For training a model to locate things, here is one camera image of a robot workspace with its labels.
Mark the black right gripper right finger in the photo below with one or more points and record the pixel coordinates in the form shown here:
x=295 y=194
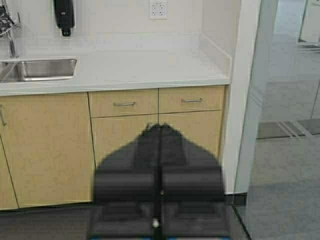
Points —
x=194 y=201

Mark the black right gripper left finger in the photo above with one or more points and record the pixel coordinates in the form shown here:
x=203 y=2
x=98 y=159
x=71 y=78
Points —
x=123 y=190

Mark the black white patterned cloth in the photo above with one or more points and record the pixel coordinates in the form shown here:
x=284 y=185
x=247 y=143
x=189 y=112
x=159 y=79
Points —
x=6 y=22

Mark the stainless steel double sink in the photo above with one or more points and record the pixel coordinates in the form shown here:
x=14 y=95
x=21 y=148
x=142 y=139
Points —
x=20 y=71

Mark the chrome kitchen faucet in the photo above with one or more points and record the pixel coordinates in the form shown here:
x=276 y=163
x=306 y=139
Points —
x=11 y=38

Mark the left drawer silver handle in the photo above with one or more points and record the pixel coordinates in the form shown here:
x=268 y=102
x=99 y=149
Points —
x=124 y=104

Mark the drawer silver handle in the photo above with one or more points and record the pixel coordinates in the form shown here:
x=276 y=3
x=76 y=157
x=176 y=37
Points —
x=124 y=104
x=192 y=100

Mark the right drawer silver handle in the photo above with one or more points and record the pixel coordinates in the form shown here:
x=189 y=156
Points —
x=192 y=100

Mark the black wall soap dispenser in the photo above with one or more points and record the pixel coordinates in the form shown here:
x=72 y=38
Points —
x=64 y=16

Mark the white wall power outlet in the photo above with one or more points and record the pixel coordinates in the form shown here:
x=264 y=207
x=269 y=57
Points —
x=158 y=9

